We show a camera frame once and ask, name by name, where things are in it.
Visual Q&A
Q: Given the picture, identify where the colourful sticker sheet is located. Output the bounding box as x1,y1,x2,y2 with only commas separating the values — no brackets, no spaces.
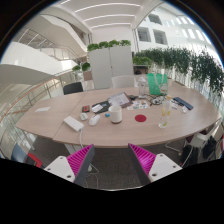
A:
127,100,149,110

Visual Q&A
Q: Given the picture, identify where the red and blue chair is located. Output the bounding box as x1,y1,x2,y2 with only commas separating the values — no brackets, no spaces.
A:
11,144,43,168

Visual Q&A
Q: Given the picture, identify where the small white round device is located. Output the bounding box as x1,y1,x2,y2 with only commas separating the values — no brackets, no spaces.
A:
80,113,88,121

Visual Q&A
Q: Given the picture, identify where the clear glass jar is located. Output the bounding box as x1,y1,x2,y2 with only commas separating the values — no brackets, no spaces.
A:
138,77,146,98

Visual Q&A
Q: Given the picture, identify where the green bag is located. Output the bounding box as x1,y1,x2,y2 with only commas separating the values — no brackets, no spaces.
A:
147,73,168,95

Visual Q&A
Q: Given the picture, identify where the black notebook with white card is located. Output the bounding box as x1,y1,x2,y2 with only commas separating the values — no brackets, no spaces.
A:
92,101,110,114

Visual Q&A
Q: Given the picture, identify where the black office chair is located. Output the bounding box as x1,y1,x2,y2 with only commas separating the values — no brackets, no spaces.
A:
63,82,83,95

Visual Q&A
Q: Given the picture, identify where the red round coaster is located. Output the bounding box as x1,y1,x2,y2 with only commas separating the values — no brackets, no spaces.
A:
135,114,147,122

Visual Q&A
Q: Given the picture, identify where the small dark red case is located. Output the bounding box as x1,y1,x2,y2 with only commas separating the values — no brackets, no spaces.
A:
82,105,90,113

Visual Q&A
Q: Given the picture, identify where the white cabinet with plants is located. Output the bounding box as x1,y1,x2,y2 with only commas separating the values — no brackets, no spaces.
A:
88,46,133,89

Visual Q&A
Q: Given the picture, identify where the white chair behind table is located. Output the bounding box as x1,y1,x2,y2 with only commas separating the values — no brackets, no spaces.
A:
112,75,135,88

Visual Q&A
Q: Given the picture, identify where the clear plastic water bottle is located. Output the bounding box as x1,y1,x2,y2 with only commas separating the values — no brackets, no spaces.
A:
159,95,172,128

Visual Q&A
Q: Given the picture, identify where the white paper sheet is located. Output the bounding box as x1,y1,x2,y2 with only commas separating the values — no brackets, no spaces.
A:
35,107,51,112

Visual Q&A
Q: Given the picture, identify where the hanging green plant hedge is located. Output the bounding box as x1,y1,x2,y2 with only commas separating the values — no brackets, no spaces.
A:
133,47,224,96

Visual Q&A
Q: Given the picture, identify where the white ceramic mug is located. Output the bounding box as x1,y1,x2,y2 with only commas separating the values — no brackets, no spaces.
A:
109,105,122,123

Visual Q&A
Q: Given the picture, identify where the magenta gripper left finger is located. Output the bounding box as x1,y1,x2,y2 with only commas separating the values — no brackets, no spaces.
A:
43,143,96,187

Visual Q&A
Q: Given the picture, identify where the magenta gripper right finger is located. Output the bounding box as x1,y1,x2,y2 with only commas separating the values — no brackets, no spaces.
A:
127,143,183,187

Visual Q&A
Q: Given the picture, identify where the tablet with brown case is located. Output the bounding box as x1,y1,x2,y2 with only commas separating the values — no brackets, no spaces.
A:
108,92,132,108

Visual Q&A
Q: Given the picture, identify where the white computer mouse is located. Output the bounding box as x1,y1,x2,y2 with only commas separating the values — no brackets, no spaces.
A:
89,114,100,126

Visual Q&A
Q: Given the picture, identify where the white power adapter box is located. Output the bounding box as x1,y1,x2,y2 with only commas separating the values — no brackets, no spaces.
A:
64,116,84,132

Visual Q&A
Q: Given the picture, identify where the white chair at right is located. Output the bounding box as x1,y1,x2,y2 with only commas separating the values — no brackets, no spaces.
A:
186,119,221,149

